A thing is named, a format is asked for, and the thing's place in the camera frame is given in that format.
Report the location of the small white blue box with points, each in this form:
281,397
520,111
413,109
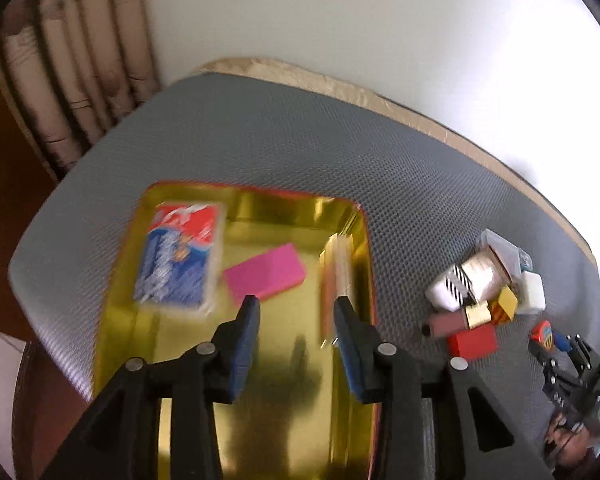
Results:
525,261

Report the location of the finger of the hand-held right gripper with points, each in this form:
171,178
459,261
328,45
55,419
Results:
582,352
555,375

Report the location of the clear plastic box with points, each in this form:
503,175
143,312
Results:
502,245

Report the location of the beige striped curtain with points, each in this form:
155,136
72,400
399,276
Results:
70,60

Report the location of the white square block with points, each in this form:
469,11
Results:
532,292

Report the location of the red block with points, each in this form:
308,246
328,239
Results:
472,342

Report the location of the mauve pink stick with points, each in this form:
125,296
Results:
445,324

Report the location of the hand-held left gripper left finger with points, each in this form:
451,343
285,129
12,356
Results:
242,360

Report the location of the red blue small item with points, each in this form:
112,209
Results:
544,335

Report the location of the gold metal tray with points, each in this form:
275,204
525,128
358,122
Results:
280,410

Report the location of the white striped box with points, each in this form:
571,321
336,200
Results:
442,292

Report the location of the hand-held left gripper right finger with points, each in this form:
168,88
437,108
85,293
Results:
352,365

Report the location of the blue red card pack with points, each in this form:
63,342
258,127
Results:
175,260

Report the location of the pink block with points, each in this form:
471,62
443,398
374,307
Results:
265,272

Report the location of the person's right hand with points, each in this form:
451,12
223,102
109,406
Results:
567,442

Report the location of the grey mesh mat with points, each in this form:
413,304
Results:
280,135

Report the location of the yellow cube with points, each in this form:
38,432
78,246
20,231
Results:
507,302

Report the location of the tan sided labelled box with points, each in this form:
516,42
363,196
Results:
482,272

